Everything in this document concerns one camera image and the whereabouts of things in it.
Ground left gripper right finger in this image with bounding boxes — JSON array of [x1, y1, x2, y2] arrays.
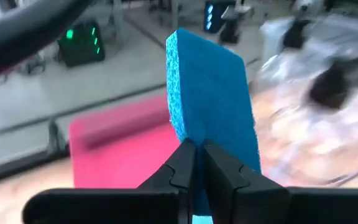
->
[[203, 139, 291, 224]]

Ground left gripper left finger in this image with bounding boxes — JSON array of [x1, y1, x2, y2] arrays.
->
[[138, 139, 198, 224]]

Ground blue scrub sponge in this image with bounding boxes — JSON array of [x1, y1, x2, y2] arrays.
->
[[165, 27, 263, 224]]

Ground clear bottle black pump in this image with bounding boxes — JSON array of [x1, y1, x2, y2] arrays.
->
[[306, 46, 358, 111], [280, 17, 313, 52]]

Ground pink translucent plastic bin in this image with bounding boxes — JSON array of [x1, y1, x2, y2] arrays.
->
[[68, 94, 183, 190]]

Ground small clear plastic bin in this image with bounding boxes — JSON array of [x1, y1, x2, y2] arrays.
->
[[250, 14, 358, 189]]

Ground black floor stand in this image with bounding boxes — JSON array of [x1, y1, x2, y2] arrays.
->
[[218, 3, 256, 45]]

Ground black box blue lights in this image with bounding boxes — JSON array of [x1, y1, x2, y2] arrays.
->
[[203, 0, 228, 34]]

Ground black box green lights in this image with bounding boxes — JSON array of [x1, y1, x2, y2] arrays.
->
[[57, 19, 106, 68]]

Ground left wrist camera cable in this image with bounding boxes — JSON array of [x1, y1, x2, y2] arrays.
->
[[0, 0, 91, 80]]

